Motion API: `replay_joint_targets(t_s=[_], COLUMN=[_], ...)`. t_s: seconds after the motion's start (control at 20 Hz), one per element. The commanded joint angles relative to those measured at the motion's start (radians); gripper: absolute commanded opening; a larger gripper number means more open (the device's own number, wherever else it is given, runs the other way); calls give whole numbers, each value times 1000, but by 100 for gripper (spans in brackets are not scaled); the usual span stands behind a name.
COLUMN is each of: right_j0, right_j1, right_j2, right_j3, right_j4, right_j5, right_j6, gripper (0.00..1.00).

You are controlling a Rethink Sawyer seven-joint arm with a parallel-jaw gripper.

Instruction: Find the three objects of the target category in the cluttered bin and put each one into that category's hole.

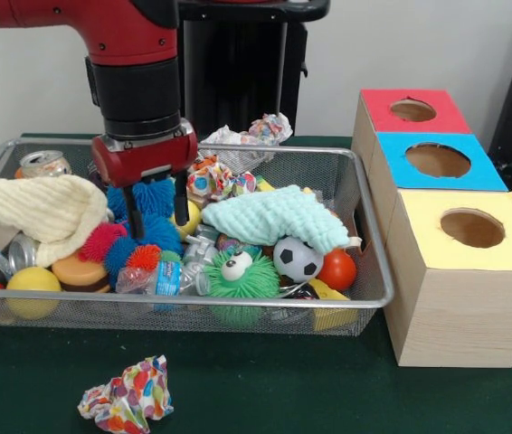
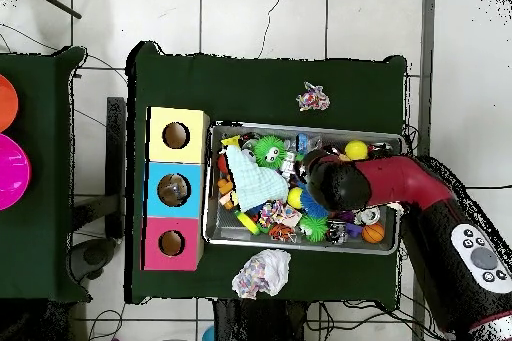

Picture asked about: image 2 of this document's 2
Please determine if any blue spiky ball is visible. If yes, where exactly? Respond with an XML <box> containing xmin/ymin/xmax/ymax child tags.
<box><xmin>300</xmin><ymin>195</ymin><xmax>333</xmax><ymax>221</ymax></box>

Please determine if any yellow cheese wedge toy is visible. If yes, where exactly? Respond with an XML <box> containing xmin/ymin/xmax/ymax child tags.
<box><xmin>221</xmin><ymin>134</ymin><xmax>241</xmax><ymax>152</ymax></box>

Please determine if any green fuzzy toy with eyes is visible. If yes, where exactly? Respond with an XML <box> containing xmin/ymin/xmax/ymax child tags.
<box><xmin>252</xmin><ymin>134</ymin><xmax>289</xmax><ymax>170</ymax></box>

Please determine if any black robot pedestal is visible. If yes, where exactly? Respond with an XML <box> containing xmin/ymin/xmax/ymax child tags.
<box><xmin>212</xmin><ymin>299</ymin><xmax>312</xmax><ymax>341</ymax></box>

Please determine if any orange striped tiger toy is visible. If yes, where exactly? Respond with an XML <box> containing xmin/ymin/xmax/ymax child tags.
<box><xmin>268</xmin><ymin>223</ymin><xmax>299</xmax><ymax>244</ymax></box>

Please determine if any crushed silver can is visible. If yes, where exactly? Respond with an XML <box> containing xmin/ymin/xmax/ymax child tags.
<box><xmin>356</xmin><ymin>206</ymin><xmax>384</xmax><ymax>226</ymax></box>

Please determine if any black power cable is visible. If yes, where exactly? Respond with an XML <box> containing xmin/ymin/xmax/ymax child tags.
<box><xmin>463</xmin><ymin>183</ymin><xmax>512</xmax><ymax>194</ymax></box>

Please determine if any side table with green cloth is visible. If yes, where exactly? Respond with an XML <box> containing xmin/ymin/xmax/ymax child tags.
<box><xmin>0</xmin><ymin>46</ymin><xmax>89</xmax><ymax>304</ymax></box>

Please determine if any wooden box with three holes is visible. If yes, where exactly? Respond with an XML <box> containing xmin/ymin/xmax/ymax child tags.
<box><xmin>142</xmin><ymin>106</ymin><xmax>211</xmax><ymax>272</ymax></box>

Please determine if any orange bowl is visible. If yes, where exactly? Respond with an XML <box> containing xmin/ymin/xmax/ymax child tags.
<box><xmin>0</xmin><ymin>74</ymin><xmax>20</xmax><ymax>134</ymax></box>

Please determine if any small orange basketball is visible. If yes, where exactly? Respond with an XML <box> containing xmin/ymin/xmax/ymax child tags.
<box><xmin>361</xmin><ymin>221</ymin><xmax>386</xmax><ymax>245</ymax></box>

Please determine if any black rod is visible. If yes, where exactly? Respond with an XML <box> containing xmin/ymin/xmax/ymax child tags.
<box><xmin>22</xmin><ymin>0</ymin><xmax>83</xmax><ymax>20</ymax></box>

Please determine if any wire mesh bin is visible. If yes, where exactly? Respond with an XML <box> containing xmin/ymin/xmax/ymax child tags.
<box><xmin>203</xmin><ymin>122</ymin><xmax>404</xmax><ymax>256</ymax></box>

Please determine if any red ball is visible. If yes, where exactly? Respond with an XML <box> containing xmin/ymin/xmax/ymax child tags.
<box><xmin>216</xmin><ymin>153</ymin><xmax>233</xmax><ymax>176</ymax></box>

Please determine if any orange plastic building block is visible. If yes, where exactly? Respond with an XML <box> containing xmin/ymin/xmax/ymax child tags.
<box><xmin>215</xmin><ymin>174</ymin><xmax>241</xmax><ymax>211</ymax></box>

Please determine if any mint green waffle cloth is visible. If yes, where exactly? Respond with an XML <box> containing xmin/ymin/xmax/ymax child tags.
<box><xmin>226</xmin><ymin>142</ymin><xmax>291</xmax><ymax>211</ymax></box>

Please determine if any pink bowl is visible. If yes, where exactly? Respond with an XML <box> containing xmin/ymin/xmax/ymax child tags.
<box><xmin>0</xmin><ymin>133</ymin><xmax>33</xmax><ymax>212</ymax></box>

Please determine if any grey robot toy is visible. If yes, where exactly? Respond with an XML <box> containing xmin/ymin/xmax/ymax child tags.
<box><xmin>279</xmin><ymin>142</ymin><xmax>301</xmax><ymax>184</ymax></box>

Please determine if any yellow ball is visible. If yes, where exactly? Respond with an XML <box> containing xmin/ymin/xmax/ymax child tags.
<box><xmin>287</xmin><ymin>187</ymin><xmax>306</xmax><ymax>210</ymax></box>
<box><xmin>345</xmin><ymin>140</ymin><xmax>370</xmax><ymax>161</ymax></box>

